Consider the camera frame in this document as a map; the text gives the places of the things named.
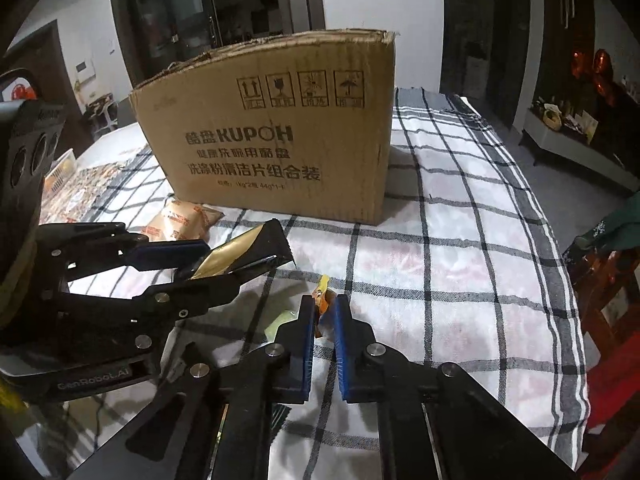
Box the tan fortune biscuit packet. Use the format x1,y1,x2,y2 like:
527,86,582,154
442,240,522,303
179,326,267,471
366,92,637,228
141,197,224,242

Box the black gold snack packet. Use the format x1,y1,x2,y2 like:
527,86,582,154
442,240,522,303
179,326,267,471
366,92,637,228
174,219,294,283

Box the yellow orange jelly snack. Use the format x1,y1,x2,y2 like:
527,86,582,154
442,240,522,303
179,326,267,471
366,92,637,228
311,274,332,338

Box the green cracker snack packet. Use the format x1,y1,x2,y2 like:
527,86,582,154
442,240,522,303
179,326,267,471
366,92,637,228
270,403,291,442

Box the green candy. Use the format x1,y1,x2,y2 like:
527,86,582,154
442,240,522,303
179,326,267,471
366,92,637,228
265,311,297,342

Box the floral patterned placemat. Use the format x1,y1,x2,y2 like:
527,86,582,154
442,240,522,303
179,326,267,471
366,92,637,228
39,162,126,224

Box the plastic food container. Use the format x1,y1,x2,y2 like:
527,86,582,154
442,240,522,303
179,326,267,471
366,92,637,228
42,148,77,197

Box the checkered white tablecloth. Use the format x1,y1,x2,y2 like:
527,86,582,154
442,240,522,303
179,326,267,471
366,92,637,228
63,88,589,479

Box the white shelf rack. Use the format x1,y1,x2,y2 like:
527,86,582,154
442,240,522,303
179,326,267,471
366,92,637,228
82,93,118,140

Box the brown cardboard box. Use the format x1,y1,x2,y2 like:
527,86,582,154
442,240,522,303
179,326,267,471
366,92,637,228
129,29,395,224

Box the red fu door poster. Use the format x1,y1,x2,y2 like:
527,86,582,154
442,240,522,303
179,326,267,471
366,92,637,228
1,77,37,102

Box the red wooden chair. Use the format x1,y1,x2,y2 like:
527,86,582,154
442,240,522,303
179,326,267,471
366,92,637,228
570,248,639,479

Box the dark glass sliding door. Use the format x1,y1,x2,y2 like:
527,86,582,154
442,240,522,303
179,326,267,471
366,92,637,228
111,0,326,84

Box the green cloth on chair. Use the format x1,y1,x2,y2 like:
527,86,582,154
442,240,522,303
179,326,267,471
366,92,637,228
562,196,639,266

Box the white low tv cabinet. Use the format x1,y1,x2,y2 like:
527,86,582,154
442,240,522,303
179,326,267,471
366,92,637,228
522,110,639,193

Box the red balloons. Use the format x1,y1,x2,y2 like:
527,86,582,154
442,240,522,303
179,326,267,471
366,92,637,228
570,49,615,106

